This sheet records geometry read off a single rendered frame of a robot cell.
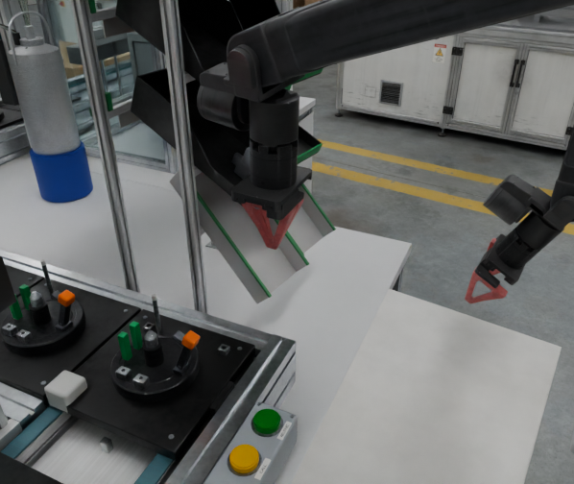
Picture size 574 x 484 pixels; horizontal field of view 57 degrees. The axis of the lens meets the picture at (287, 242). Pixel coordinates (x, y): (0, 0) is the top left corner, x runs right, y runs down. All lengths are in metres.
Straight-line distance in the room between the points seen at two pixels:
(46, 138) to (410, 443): 1.26
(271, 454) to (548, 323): 2.11
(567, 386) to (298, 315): 1.52
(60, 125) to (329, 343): 1.01
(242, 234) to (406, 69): 3.88
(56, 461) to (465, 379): 0.71
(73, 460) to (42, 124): 1.03
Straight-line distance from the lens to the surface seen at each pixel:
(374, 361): 1.09
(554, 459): 2.20
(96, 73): 0.99
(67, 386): 0.91
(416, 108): 4.84
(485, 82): 4.63
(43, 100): 1.66
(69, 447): 0.93
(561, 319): 2.82
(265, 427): 0.82
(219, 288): 1.26
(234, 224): 1.04
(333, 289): 1.26
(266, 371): 0.91
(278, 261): 1.06
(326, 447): 0.94
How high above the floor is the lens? 1.60
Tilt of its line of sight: 31 degrees down
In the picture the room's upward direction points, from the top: straight up
